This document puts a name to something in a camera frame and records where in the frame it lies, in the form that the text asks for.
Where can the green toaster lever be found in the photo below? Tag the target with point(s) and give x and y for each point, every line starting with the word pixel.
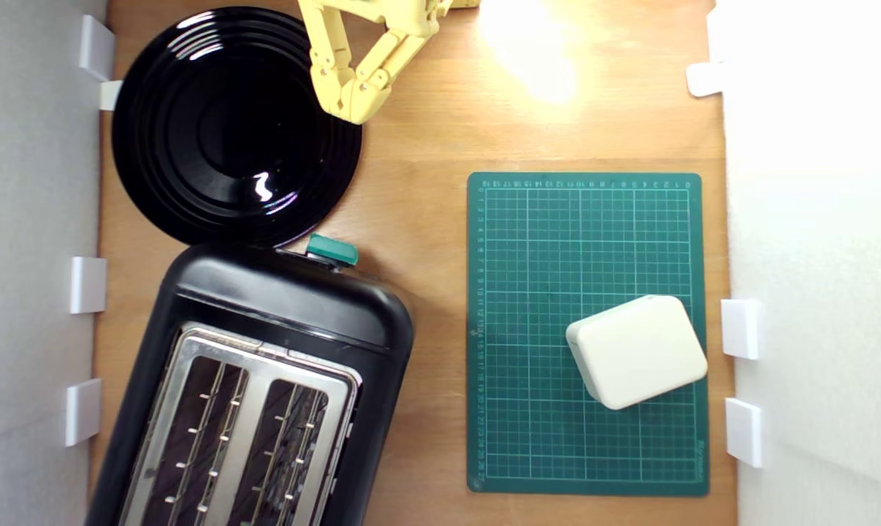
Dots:
pixel 332 250

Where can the black two-slot toaster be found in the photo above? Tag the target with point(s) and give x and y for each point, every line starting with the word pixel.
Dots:
pixel 287 299

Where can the black round plate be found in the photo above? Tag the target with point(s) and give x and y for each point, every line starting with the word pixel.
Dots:
pixel 214 131

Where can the green cutting mat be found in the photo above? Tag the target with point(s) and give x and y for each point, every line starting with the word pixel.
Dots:
pixel 528 292

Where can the white block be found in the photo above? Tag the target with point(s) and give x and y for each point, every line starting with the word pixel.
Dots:
pixel 638 351

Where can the white wall clip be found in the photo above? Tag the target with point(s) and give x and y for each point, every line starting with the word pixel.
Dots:
pixel 109 95
pixel 96 47
pixel 740 329
pixel 744 432
pixel 88 285
pixel 82 411
pixel 706 79

